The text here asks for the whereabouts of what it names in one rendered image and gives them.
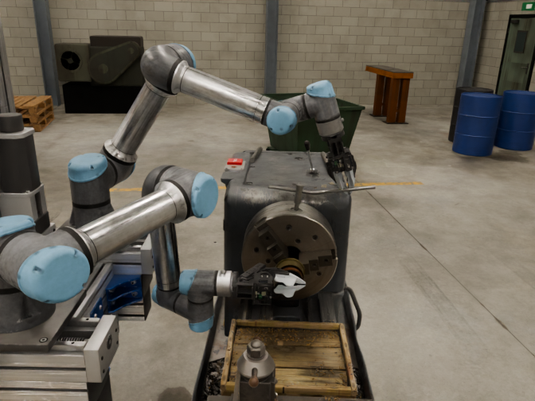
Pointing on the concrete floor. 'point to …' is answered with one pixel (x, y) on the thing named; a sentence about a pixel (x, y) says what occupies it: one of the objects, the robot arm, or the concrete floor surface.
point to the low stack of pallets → (35, 110)
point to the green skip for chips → (305, 129)
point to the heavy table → (395, 75)
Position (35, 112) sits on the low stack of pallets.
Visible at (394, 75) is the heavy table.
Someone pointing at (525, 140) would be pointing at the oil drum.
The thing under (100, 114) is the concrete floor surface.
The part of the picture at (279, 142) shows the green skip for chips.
